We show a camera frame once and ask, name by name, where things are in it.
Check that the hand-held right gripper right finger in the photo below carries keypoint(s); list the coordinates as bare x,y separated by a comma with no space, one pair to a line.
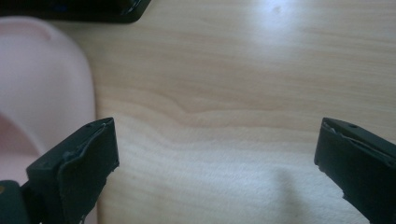
358,165

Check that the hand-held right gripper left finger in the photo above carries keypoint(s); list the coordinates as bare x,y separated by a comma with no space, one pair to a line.
77,174

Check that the pink plastic container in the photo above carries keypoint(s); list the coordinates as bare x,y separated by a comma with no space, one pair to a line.
43,87

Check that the black flat device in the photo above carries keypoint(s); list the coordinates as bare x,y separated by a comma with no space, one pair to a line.
74,9

